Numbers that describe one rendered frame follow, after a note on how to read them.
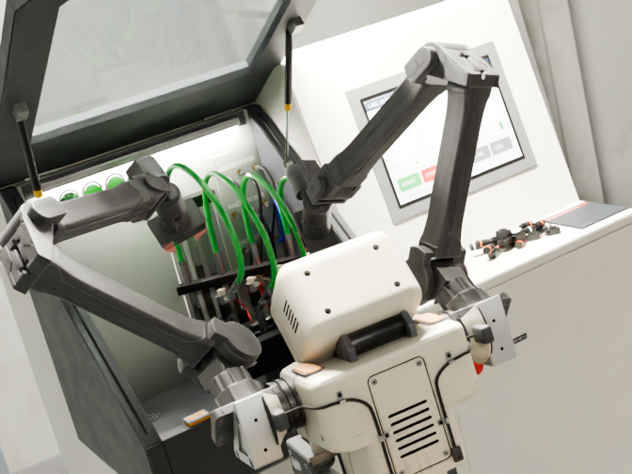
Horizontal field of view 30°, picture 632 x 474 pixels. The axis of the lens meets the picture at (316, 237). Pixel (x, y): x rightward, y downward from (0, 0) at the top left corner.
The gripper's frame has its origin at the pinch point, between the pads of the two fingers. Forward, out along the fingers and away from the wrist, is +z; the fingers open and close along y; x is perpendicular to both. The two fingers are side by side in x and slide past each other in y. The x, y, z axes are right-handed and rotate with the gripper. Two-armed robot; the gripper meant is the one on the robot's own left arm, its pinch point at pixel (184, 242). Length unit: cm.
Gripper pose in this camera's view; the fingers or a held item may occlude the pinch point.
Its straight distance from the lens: 241.6
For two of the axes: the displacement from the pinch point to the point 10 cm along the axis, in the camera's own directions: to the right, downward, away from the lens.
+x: 5.2, 7.3, -4.4
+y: -8.5, 5.0, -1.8
